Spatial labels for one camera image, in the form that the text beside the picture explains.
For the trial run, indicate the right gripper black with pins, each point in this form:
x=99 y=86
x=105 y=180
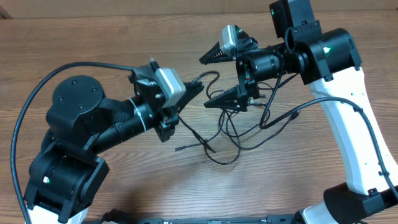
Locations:
x=231 y=102

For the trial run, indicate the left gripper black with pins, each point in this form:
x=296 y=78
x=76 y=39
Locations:
x=165 y=124

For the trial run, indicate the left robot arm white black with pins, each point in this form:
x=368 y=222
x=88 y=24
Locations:
x=83 y=122

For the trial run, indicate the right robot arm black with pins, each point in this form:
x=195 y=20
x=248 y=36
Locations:
x=330 y=65

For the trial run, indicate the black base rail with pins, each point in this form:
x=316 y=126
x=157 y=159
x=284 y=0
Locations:
x=117 y=216

